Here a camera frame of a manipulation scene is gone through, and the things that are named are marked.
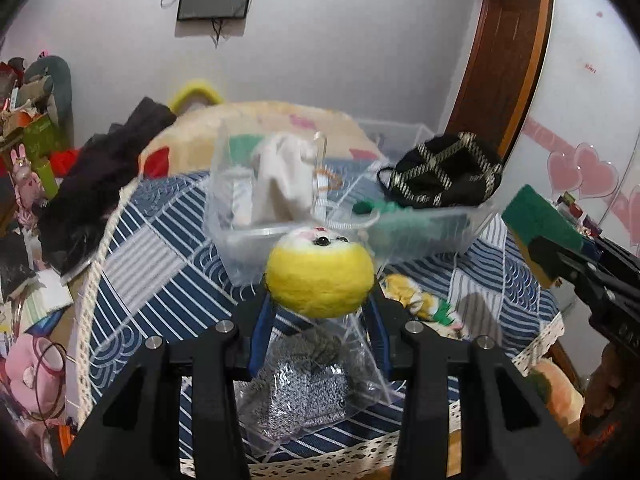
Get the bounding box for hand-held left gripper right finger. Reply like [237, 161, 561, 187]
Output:
[362, 282, 583, 480]

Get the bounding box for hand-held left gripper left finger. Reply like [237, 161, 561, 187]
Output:
[60, 282, 276, 480]

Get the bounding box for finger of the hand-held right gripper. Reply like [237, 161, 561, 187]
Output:
[529, 235, 601, 306]
[582, 236, 640, 273]

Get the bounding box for green and yellow sponge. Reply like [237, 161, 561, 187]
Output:
[501, 184, 596, 289]

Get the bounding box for yellow round plush toy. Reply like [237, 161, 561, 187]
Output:
[264, 226, 376, 319]

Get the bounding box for large clear plastic bin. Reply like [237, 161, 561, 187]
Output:
[202, 122, 501, 288]

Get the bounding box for person's right hand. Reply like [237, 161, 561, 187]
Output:
[579, 342, 640, 441]

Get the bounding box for small colourful bottles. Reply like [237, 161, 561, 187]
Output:
[554, 191, 601, 237]

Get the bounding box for yellow and green patterned cloth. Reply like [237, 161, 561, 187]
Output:
[382, 273, 463, 333]

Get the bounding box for bagged steel wool scrubber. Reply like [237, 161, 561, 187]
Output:
[235, 312, 401, 453]

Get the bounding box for orange plush toy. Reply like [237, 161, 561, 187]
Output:
[527, 360, 585, 441]

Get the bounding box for white cloth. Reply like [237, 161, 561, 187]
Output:
[249, 132, 322, 224]

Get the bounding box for white wardrobe with heart stickers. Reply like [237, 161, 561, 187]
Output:
[510, 0, 640, 261]

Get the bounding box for small clear plastic bin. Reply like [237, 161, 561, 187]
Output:
[356, 118, 437, 157]

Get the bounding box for cream patterned pillow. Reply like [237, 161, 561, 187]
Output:
[137, 101, 386, 181]

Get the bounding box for black clothing pile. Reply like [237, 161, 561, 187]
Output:
[37, 96, 179, 274]

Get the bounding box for pink plush toy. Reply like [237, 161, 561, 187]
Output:
[4, 335, 66, 413]

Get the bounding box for red cloth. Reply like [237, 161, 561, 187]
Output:
[49, 147, 86, 178]

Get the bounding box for pink rabbit toy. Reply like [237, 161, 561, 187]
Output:
[10, 144, 43, 226]

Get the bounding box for green cardboard box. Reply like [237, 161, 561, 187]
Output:
[20, 112, 63, 161]

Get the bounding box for grey-green plush toy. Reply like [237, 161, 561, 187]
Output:
[22, 55, 73, 143]

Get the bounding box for black bag with gold straps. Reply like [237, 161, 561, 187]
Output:
[376, 131, 505, 209]

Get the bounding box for wooden door frame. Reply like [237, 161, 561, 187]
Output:
[445, 0, 556, 163]

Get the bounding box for yellow plush ring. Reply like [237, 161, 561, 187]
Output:
[168, 79, 225, 113]

